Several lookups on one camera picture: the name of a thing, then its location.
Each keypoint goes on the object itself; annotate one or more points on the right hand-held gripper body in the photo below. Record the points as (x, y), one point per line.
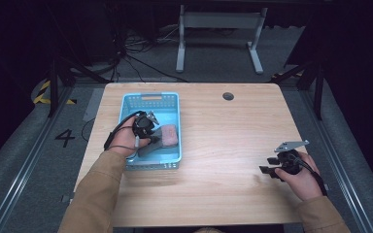
(289, 161)

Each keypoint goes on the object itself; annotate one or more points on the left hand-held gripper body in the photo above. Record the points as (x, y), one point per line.
(142, 126)

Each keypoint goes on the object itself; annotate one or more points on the light blue plastic basket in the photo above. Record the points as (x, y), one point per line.
(170, 111)

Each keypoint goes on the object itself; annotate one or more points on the person's left hand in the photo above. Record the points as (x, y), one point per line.
(124, 139)

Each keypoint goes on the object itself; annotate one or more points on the person's right hand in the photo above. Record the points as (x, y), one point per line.
(306, 184)

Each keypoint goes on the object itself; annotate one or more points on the grey tape patch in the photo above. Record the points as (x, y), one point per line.
(94, 103)

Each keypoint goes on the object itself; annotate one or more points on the black tripod stand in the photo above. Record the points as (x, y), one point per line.
(319, 93)
(54, 90)

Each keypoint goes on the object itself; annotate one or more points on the person's tan clothing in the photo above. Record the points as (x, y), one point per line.
(209, 230)

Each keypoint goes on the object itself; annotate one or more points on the yellow and black hazard tape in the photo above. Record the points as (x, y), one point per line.
(40, 97)

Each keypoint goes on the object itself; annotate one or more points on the small grey table bracket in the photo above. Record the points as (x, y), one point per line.
(66, 197)

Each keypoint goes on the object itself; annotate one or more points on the grey metal table frame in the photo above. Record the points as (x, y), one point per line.
(220, 20)

